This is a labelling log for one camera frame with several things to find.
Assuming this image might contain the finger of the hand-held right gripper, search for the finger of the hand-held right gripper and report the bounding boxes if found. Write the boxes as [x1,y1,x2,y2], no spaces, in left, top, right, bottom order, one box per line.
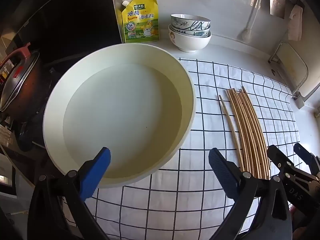
[267,145,320,212]
[293,142,320,178]

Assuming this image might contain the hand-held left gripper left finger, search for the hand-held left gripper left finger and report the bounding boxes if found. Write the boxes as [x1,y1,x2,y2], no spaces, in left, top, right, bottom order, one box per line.
[27,147,111,240]

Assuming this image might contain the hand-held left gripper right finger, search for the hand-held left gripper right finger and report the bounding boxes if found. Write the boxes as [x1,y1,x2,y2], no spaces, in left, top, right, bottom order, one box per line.
[209,148,292,240]

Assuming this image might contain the bundle of wooden chopsticks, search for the bundle of wooden chopsticks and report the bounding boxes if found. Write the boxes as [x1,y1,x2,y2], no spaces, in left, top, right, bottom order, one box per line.
[226,86,272,180]

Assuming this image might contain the white round basin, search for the white round basin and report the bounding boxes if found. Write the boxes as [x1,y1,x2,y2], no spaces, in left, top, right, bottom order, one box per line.
[43,43,196,189]

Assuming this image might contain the white board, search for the white board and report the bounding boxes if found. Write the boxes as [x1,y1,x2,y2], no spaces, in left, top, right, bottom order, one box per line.
[292,76,320,109]

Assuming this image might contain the white black checkered cloth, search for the white black checkered cloth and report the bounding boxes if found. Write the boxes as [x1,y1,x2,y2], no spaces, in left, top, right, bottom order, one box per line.
[62,58,300,240]

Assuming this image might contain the dark cooking pot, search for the dark cooking pot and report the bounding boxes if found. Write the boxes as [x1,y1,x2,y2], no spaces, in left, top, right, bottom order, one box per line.
[0,42,45,123]

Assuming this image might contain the plain white ceramic bowl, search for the plain white ceramic bowl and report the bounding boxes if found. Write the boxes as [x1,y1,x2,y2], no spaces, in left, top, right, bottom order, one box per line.
[168,26,212,53]

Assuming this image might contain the beige hanging cloth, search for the beige hanging cloth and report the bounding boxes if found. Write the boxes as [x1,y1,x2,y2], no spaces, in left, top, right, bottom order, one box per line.
[287,4,304,41]

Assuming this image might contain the blue patterned ceramic bowl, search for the blue patterned ceramic bowl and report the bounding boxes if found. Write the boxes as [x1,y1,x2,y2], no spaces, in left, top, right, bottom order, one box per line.
[169,24,211,37]
[170,14,211,32]

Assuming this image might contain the yellow seasoning pouch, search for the yellow seasoning pouch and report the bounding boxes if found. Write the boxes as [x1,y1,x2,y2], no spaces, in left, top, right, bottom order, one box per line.
[121,0,160,44]

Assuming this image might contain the shiny metal hanging utensil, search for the shiny metal hanging utensil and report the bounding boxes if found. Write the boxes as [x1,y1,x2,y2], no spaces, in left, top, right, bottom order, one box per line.
[269,0,287,16]

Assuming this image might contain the metal wire rack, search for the metal wire rack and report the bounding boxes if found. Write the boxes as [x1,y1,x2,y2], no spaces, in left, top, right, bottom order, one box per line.
[269,41,310,96]

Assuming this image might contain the glass pot lid red handle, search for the glass pot lid red handle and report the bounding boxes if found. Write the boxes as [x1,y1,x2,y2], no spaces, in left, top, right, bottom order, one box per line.
[0,43,40,112]

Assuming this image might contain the white wall pipe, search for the white wall pipe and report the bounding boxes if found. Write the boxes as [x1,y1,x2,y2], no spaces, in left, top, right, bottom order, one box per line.
[241,0,263,40]

